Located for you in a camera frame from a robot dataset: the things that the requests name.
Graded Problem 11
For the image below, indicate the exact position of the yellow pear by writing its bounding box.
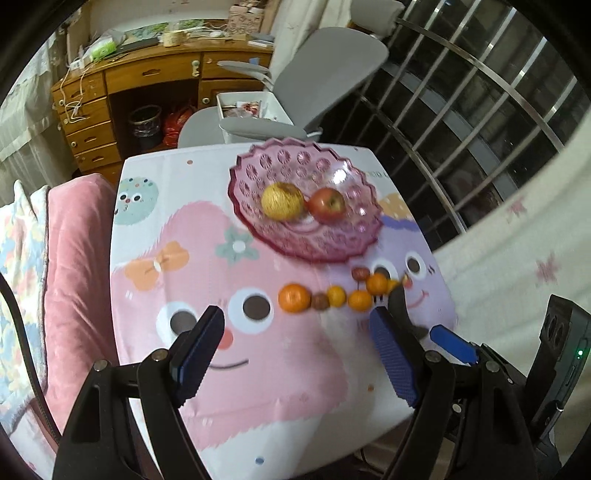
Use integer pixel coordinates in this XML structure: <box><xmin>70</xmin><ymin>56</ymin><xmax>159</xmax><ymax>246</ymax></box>
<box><xmin>260</xmin><ymin>182</ymin><xmax>305</xmax><ymax>222</ymax></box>

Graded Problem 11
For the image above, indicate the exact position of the small orange kumquat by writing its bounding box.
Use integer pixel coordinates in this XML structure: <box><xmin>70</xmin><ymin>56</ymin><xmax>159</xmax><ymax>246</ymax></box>
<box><xmin>366</xmin><ymin>273</ymin><xmax>389</xmax><ymax>296</ymax></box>

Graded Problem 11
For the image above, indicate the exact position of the large orange mandarin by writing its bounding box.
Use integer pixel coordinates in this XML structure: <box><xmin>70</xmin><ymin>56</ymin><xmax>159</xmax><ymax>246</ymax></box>
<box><xmin>277</xmin><ymin>283</ymin><xmax>311</xmax><ymax>314</ymax></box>

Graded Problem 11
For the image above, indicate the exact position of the white storage box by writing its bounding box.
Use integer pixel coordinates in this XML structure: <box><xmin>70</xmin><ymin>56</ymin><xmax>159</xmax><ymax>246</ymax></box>
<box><xmin>216</xmin><ymin>91</ymin><xmax>294</xmax><ymax>144</ymax></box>

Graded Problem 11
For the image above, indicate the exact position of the floral quilt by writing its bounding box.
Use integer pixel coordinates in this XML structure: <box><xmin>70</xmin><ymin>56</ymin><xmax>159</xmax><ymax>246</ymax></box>
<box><xmin>1</xmin><ymin>180</ymin><xmax>49</xmax><ymax>434</ymax></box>

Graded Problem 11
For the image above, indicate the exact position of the small orange mandarin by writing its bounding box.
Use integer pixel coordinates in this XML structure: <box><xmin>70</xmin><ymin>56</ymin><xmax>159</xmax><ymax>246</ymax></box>
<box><xmin>387</xmin><ymin>279</ymin><xmax>400</xmax><ymax>294</ymax></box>

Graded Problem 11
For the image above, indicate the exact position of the red yellow apple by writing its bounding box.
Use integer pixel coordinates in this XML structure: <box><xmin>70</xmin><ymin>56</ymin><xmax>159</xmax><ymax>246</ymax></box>
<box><xmin>307</xmin><ymin>187</ymin><xmax>346</xmax><ymax>225</ymax></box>

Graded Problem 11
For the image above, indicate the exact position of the black trash bin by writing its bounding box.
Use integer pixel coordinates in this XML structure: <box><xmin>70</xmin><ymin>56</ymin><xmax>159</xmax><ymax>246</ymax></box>
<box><xmin>128</xmin><ymin>104</ymin><xmax>162</xmax><ymax>150</ymax></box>

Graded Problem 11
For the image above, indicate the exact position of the small yellow kumquat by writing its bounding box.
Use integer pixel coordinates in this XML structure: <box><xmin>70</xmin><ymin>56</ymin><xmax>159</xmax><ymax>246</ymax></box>
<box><xmin>327</xmin><ymin>285</ymin><xmax>346</xmax><ymax>308</ymax></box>

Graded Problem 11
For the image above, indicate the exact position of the white bed sheet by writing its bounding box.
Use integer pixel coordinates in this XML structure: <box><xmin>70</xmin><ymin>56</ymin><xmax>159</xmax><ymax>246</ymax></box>
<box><xmin>436</xmin><ymin>123</ymin><xmax>590</xmax><ymax>371</ymax></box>

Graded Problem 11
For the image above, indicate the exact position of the white lace curtain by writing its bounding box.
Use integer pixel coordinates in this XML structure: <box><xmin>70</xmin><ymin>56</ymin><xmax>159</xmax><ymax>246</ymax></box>
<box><xmin>0</xmin><ymin>31</ymin><xmax>76</xmax><ymax>205</ymax></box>

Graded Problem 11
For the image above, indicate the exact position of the grey office chair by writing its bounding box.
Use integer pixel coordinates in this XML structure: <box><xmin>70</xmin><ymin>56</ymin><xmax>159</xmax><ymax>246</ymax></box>
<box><xmin>177</xmin><ymin>1</ymin><xmax>405</xmax><ymax>148</ymax></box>

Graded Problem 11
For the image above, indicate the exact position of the brown lychee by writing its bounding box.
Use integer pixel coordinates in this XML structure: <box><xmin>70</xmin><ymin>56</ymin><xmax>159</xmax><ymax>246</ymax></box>
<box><xmin>311</xmin><ymin>292</ymin><xmax>331</xmax><ymax>311</ymax></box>

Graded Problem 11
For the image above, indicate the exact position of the black cable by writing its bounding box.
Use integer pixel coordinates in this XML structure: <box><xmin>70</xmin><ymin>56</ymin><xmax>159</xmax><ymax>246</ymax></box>
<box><xmin>0</xmin><ymin>271</ymin><xmax>63</xmax><ymax>446</ymax></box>

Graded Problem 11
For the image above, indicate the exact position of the pink glass fruit plate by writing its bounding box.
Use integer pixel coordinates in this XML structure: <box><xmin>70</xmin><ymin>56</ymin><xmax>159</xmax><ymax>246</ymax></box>
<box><xmin>228</xmin><ymin>138</ymin><xmax>383</xmax><ymax>264</ymax></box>

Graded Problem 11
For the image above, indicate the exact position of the cartoon printed cloth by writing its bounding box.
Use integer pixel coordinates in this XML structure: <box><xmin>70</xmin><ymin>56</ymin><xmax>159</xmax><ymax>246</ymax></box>
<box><xmin>111</xmin><ymin>144</ymin><xmax>457</xmax><ymax>479</ymax></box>

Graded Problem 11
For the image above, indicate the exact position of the red plastic bag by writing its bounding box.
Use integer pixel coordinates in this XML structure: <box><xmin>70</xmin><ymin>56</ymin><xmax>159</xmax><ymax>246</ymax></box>
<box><xmin>163</xmin><ymin>105</ymin><xmax>195</xmax><ymax>148</ymax></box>

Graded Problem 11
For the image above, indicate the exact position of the metal window railing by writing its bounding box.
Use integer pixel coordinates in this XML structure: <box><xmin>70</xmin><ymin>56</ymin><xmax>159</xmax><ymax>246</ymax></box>
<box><xmin>322</xmin><ymin>1</ymin><xmax>590</xmax><ymax>247</ymax></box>

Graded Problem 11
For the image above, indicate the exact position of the wooden desk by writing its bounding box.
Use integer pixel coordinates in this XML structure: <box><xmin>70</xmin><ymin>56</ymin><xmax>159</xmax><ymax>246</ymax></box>
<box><xmin>51</xmin><ymin>39</ymin><xmax>273</xmax><ymax>184</ymax></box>

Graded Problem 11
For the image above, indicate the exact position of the dark overripe banana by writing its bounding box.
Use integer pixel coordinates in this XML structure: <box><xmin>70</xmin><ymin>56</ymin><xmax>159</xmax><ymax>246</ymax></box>
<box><xmin>388</xmin><ymin>282</ymin><xmax>429</xmax><ymax>340</ymax></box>

